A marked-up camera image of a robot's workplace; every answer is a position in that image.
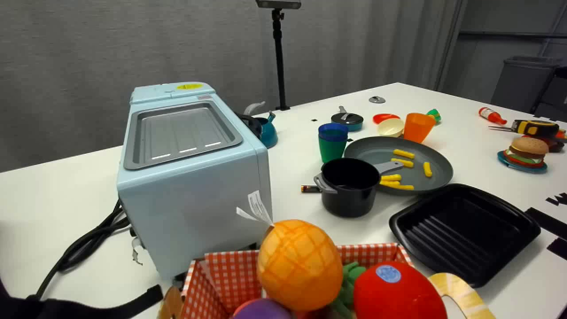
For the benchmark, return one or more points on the black fabric bag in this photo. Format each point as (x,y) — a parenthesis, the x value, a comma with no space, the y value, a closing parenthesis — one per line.
(58,309)

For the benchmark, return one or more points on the blue plastic cup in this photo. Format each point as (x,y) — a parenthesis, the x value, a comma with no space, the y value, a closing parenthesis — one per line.
(333,134)

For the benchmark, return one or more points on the teal toy kettle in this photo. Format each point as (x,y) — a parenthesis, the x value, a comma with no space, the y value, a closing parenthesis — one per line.
(266,134)

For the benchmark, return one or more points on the black bar camera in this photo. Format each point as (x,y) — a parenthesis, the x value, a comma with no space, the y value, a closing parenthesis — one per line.
(276,5)

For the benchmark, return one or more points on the small grey disc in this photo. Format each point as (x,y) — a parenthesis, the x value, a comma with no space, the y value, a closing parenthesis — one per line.
(376,100)

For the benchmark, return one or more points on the black tape strip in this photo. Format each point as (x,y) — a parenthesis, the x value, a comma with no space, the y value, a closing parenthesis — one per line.
(558,249)

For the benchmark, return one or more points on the dark grey bin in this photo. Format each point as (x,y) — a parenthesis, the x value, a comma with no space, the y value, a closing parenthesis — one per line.
(523,83)

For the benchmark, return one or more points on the orange plush fruit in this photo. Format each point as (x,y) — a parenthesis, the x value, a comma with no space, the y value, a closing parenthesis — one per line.
(298,267)

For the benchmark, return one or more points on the small black brown block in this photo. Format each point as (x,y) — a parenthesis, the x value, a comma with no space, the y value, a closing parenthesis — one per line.
(310,191)

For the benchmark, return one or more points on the green yellow toy corn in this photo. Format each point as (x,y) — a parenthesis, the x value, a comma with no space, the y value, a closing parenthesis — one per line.
(434,116)

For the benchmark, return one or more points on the green plush vegetable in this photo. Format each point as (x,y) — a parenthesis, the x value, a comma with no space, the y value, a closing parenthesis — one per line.
(351,285)

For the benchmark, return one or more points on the black ridged grill tray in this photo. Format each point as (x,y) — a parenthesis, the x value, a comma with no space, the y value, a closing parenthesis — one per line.
(466,233)

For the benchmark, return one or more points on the clear plastic tag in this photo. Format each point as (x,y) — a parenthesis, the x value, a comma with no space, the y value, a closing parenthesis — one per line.
(257,207)

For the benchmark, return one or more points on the red plastic plate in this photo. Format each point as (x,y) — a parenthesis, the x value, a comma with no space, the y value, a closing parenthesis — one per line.
(383,118)

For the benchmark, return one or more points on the small black tape pieces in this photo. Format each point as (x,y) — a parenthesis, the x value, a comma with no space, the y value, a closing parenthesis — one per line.
(558,200)

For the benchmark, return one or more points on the cream plastic bowl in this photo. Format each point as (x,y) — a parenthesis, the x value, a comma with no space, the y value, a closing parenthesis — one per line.
(390,127)

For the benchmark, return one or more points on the grey curtain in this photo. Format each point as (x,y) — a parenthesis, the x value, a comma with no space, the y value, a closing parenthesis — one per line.
(147,47)

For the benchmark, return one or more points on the cream yellow striped plush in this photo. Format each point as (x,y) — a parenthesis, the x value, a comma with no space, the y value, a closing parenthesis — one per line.
(462,293)

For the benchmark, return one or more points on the small teal plate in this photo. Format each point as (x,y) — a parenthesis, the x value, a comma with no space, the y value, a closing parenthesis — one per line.
(519,169)

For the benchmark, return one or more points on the light blue toaster oven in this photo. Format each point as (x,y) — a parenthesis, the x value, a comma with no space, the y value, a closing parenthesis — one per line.
(188,196)

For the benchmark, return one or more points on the toy burger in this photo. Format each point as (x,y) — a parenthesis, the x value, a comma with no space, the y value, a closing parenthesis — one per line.
(526,148)

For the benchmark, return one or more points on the grey plate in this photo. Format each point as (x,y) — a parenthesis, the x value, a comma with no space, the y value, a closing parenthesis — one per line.
(368,152)

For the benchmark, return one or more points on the yellow potato chip stick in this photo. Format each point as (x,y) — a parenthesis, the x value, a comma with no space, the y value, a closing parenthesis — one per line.
(402,162)
(388,184)
(427,169)
(404,155)
(390,176)
(406,187)

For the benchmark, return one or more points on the green plastic cup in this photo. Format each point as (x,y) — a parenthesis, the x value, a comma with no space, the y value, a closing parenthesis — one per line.
(331,153)

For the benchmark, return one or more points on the red checkered basket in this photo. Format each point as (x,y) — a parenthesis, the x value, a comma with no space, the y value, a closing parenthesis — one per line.
(221,278)

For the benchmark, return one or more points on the red plush apple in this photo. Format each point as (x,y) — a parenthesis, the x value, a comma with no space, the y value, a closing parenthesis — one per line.
(395,299)

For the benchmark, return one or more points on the black camera stand pole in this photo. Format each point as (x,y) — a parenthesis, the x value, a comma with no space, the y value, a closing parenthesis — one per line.
(278,60)

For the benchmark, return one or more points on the red toy ketchup bottle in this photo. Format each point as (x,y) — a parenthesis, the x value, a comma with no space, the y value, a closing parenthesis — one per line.
(489,116)

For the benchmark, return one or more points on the orange plastic cup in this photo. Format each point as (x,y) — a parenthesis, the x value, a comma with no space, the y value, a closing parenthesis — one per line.
(418,129)

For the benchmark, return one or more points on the purple plush fruit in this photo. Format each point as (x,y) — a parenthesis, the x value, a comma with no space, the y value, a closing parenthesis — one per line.
(262,311)

